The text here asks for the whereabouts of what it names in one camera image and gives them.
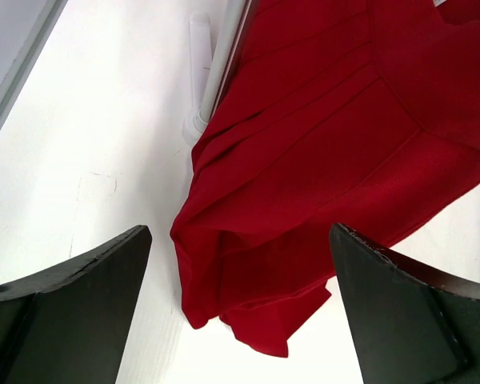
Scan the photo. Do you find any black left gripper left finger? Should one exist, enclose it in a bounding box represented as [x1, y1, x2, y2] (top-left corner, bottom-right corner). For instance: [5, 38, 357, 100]
[0, 226, 152, 384]

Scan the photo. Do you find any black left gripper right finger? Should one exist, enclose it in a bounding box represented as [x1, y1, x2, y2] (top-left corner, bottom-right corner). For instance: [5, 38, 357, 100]
[329, 223, 480, 384]

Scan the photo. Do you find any red dress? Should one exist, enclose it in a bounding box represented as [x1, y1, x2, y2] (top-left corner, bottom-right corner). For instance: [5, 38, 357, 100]
[170, 0, 480, 358]

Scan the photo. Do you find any white clothes rack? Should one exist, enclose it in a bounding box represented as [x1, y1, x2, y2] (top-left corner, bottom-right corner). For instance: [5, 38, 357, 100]
[182, 0, 259, 146]

